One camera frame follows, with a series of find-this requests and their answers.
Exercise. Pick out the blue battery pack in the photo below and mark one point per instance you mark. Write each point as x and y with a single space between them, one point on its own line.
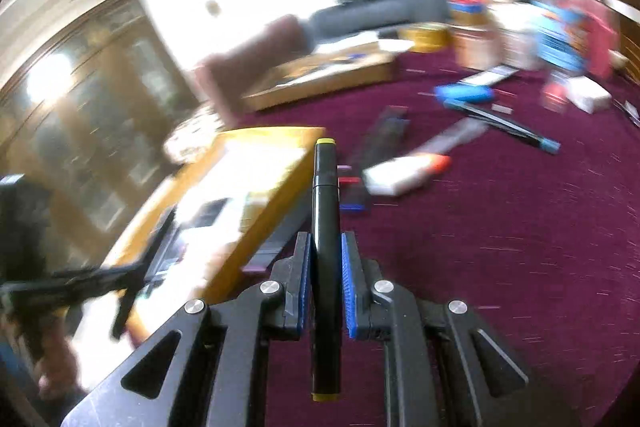
464 93

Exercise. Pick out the blue label plastic jar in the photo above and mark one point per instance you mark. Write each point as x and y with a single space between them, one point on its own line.
562 34

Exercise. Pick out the black marker pink cap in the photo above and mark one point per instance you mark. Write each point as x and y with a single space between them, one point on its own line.
293 221

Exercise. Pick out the wooden glass cabinet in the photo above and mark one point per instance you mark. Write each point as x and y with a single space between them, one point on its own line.
87 117

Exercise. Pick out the white plastic tub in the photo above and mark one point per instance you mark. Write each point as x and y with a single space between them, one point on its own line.
516 24

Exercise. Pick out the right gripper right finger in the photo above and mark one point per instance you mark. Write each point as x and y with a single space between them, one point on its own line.
444 365

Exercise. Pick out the black leather sofa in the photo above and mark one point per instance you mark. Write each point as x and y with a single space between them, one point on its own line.
340 21

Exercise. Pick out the maroon armchair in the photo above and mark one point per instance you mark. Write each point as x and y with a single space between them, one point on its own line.
225 78

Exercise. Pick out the black marker yellow caps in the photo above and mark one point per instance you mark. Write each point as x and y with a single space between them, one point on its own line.
326 276

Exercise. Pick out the brown cardboard tray with pens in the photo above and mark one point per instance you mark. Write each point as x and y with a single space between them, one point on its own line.
321 74

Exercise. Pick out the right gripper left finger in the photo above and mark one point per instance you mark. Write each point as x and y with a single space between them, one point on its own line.
206 365

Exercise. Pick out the yellow open box white lining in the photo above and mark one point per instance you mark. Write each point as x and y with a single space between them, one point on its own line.
227 203

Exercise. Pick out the white glue bottle orange cap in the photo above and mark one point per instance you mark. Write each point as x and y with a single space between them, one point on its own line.
403 174

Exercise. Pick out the small clear box red content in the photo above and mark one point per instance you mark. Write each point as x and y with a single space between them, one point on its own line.
553 96

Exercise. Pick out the white charger adapter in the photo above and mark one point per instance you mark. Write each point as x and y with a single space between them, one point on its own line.
587 95

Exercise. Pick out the black marker blue cap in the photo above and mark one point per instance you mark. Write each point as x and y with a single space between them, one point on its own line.
358 195

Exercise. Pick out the clear white gel pen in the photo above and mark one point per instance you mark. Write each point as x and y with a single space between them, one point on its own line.
464 131

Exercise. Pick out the yellow tape roll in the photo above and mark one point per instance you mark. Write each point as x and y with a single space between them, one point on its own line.
426 37

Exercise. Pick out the black marker teal caps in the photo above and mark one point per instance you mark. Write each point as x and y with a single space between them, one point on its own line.
518 131

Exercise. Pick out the white knife blade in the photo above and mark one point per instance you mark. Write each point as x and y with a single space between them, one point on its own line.
489 77

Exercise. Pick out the stack of coloured tape rolls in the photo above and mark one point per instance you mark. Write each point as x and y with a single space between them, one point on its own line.
468 12

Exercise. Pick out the black marker red cap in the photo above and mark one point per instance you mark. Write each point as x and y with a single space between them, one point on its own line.
380 143

